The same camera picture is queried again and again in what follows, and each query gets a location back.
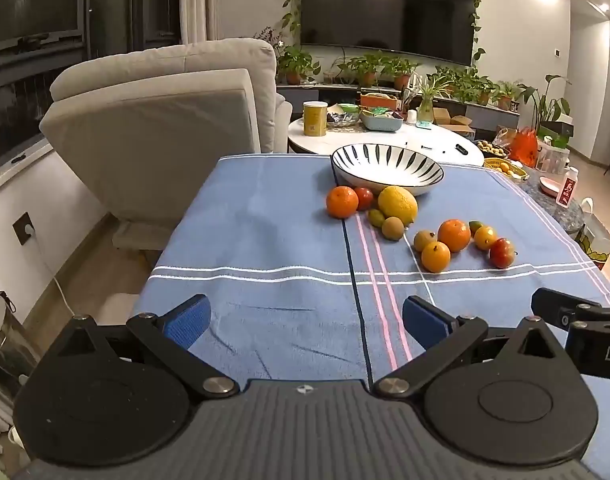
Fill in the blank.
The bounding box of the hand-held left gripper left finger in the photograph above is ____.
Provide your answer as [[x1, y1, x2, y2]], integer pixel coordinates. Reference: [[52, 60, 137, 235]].
[[58, 294, 240, 401]]

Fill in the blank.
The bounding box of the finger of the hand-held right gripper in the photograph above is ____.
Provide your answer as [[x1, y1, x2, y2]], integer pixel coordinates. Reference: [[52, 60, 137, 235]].
[[531, 287, 603, 332]]

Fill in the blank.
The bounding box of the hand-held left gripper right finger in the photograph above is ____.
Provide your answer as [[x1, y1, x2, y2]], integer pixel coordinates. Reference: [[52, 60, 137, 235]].
[[372, 295, 560, 400]]

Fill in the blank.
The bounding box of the red apple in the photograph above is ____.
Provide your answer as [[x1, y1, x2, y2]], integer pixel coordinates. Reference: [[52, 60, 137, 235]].
[[489, 238, 517, 269]]

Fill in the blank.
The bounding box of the small orange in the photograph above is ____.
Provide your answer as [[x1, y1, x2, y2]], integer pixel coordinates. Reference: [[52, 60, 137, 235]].
[[474, 226, 498, 251]]

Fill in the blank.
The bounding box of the yellow lemon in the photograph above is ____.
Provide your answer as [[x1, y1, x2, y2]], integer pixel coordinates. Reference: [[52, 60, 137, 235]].
[[378, 186, 419, 226]]

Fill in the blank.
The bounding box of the white bowl with black stripes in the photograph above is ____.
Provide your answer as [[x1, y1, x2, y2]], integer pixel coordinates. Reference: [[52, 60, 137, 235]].
[[331, 143, 445, 197]]

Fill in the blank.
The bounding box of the white paper bag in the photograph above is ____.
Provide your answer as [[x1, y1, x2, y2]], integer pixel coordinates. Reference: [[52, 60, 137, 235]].
[[575, 197, 610, 271]]

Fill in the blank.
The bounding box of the grey marble side table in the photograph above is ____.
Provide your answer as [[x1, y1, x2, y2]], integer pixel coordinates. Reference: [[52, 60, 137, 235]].
[[514, 165, 586, 235]]

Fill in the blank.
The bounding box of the white bottle with red label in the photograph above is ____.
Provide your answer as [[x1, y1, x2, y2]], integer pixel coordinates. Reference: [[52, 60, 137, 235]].
[[556, 166, 580, 207]]

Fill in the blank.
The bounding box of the blue striped tablecloth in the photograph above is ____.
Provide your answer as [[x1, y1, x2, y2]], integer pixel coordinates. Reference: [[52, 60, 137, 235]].
[[130, 152, 610, 476]]

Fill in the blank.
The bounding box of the pink plate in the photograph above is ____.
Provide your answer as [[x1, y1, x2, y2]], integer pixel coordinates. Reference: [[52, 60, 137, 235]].
[[540, 176, 568, 197]]

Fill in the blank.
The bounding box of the yellow basket of oranges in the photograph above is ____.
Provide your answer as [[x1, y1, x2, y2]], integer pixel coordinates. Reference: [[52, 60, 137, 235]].
[[483, 157, 530, 181]]

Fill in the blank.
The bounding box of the clear plastic box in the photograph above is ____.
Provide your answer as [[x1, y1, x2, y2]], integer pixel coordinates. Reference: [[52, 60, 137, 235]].
[[535, 137, 570, 176]]

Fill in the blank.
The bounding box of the orange plastic bag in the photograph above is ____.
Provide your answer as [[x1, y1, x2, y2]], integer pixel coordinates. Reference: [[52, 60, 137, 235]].
[[508, 127, 540, 167]]

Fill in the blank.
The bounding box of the green box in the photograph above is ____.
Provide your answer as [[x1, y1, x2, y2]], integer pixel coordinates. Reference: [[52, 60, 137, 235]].
[[540, 121, 576, 149]]

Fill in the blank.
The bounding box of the bowl of potatoes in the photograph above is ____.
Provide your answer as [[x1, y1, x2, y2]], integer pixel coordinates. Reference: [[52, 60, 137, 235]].
[[474, 139, 510, 160]]

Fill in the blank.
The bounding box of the metal trash can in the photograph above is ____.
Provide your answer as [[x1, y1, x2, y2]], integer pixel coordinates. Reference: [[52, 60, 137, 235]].
[[0, 290, 42, 398]]

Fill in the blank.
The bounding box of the round white table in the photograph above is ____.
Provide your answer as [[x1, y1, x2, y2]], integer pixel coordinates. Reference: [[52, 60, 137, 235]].
[[287, 117, 486, 168]]

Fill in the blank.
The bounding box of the beige recliner sofa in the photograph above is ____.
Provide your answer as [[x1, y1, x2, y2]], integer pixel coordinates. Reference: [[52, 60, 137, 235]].
[[39, 37, 293, 252]]

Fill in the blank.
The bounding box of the large-leaf green plant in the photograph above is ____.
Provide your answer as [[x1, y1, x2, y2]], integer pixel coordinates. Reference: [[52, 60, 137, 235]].
[[519, 74, 572, 131]]

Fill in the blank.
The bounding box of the cardboard box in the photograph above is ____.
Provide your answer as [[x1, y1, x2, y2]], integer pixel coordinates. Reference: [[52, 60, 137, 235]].
[[432, 107, 476, 129]]

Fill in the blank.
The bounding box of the blue basket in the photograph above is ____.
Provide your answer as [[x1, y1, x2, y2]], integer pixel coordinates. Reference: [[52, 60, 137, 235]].
[[360, 109, 405, 132]]

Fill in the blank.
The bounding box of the potted green plant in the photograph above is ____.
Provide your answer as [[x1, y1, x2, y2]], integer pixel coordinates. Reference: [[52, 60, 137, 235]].
[[277, 45, 322, 86], [382, 55, 422, 92], [335, 52, 386, 88], [495, 80, 524, 112], [435, 65, 496, 106]]

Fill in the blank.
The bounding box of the pile of snack packets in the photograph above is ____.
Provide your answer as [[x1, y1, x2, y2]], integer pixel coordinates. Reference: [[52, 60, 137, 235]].
[[326, 110, 361, 129]]

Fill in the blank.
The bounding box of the orange box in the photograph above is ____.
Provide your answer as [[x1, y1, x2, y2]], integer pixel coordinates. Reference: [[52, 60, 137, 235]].
[[360, 92, 403, 111]]

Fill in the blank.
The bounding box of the plant in glass vase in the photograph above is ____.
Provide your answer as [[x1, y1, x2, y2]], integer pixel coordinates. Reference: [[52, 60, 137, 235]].
[[410, 72, 456, 123]]

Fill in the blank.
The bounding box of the yellow can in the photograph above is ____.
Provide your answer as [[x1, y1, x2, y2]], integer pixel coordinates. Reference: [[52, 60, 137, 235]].
[[303, 101, 329, 137]]

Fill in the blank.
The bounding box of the grey television cabinet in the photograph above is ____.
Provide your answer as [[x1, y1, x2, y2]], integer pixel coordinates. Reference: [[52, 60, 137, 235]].
[[276, 82, 520, 132]]

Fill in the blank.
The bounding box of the red berry plant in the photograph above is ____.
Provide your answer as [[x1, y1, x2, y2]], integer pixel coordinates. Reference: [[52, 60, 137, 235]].
[[255, 25, 287, 58]]

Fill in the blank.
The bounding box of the dark window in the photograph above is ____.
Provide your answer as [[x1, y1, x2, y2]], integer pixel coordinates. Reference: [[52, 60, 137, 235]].
[[0, 0, 91, 171]]

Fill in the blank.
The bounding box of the black television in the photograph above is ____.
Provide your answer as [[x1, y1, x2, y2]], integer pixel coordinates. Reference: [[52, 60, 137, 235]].
[[300, 0, 478, 67]]

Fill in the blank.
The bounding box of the beige curtain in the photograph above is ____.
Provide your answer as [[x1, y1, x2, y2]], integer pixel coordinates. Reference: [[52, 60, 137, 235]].
[[179, 0, 219, 45]]

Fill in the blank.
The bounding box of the white cable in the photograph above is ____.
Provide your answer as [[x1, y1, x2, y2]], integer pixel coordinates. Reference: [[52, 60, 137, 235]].
[[29, 229, 77, 322]]

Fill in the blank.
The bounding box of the dark wall socket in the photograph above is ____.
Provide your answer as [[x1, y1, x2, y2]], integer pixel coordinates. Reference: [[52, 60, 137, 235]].
[[12, 211, 36, 247]]

